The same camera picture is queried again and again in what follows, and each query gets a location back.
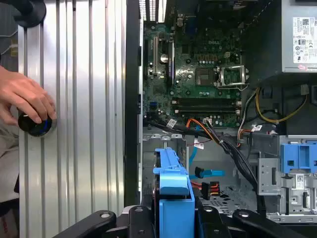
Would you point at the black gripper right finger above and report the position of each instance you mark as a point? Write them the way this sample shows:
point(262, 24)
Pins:
point(210, 223)

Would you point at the metal socket cover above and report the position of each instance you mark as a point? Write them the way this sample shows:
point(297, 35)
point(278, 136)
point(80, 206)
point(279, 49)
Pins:
point(222, 75)

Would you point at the blue plastic drive latch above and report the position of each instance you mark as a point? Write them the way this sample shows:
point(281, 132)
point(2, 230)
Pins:
point(304, 156)

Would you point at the grey metal disk bay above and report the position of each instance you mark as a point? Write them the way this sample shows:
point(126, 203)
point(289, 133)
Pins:
point(223, 203)

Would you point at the grey metal drive cage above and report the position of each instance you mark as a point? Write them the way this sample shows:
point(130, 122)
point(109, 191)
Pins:
point(267, 178)

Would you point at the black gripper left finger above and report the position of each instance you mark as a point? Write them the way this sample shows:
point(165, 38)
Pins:
point(138, 223)

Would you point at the silver power supply unit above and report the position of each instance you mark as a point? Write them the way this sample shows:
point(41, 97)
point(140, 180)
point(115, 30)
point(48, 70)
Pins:
point(287, 37)

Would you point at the person's bare hand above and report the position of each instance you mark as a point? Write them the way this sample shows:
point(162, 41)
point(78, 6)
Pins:
point(22, 94)

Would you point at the grey expansion slot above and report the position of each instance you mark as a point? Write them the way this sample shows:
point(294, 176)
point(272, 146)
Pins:
point(155, 54)

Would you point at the black open PC case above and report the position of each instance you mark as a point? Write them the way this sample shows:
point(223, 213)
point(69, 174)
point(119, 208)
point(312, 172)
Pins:
point(132, 99)

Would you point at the black round mount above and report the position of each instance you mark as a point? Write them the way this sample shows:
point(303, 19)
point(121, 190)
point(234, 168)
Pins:
point(37, 12)

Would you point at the dark blue expansion slot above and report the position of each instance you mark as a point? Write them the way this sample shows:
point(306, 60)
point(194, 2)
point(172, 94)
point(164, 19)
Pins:
point(171, 64)

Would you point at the person's beige clothing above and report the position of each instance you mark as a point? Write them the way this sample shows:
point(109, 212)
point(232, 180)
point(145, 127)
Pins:
point(7, 161)

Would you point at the black RAM slot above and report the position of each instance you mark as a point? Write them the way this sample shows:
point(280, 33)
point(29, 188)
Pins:
point(205, 112)
point(205, 103)
point(205, 99)
point(205, 108)

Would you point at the green motherboard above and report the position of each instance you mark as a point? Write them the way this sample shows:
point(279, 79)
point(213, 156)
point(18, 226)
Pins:
point(198, 49)

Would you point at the hard disk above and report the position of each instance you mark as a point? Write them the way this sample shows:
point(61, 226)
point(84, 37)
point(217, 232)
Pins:
point(173, 178)

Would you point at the silver coin battery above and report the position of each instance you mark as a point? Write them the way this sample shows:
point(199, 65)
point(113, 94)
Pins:
point(163, 58)

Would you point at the CPU socket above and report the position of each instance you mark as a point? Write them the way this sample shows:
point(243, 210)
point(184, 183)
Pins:
point(205, 77)

